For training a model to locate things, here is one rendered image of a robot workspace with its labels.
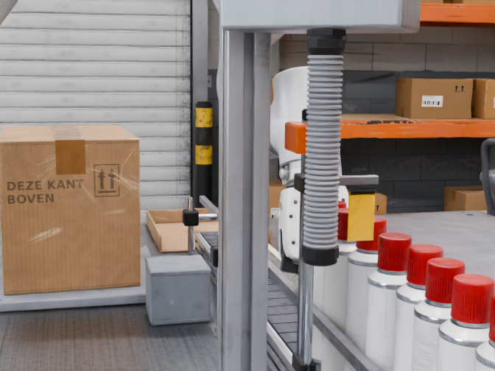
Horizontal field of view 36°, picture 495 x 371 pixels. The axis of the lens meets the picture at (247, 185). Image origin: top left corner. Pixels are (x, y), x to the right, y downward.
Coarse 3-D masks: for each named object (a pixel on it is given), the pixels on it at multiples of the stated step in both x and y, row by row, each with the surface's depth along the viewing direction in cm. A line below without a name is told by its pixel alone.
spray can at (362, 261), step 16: (384, 224) 83; (352, 256) 84; (368, 256) 83; (352, 272) 84; (368, 272) 83; (352, 288) 84; (352, 304) 85; (352, 320) 85; (352, 336) 85; (352, 368) 86
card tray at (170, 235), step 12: (156, 216) 198; (168, 216) 199; (180, 216) 200; (156, 228) 176; (168, 228) 193; (180, 228) 193; (204, 228) 193; (216, 228) 193; (156, 240) 176; (168, 240) 180; (180, 240) 180
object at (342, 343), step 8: (200, 200) 166; (208, 200) 162; (208, 208) 157; (216, 208) 153; (272, 264) 111; (272, 272) 108; (280, 272) 107; (280, 280) 104; (288, 280) 103; (280, 288) 104; (288, 288) 100; (296, 288) 100; (288, 296) 100; (296, 296) 97; (296, 304) 97; (320, 312) 90; (320, 320) 87; (328, 320) 87; (320, 328) 87; (328, 328) 85; (336, 328) 85; (328, 336) 85; (336, 336) 82; (344, 336) 82; (336, 344) 82; (344, 344) 80; (352, 344) 80; (344, 352) 80; (352, 352) 78; (360, 352) 78; (352, 360) 78; (360, 360) 76; (368, 360) 76; (360, 368) 76; (368, 368) 74; (376, 368) 74
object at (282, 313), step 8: (200, 232) 169; (208, 232) 169; (216, 232) 169; (208, 240) 161; (216, 240) 161; (272, 280) 132; (272, 288) 127; (272, 296) 123; (280, 296) 123; (272, 304) 119; (280, 304) 119; (288, 304) 119; (272, 312) 115; (280, 312) 115; (288, 312) 115; (296, 312) 115; (272, 320) 111; (280, 320) 112; (288, 320) 112; (296, 320) 112; (280, 328) 108; (288, 328) 108; (296, 328) 108; (280, 336) 106; (288, 336) 105; (296, 336) 105; (288, 344) 102; (296, 344) 102; (296, 352) 99; (320, 368) 94
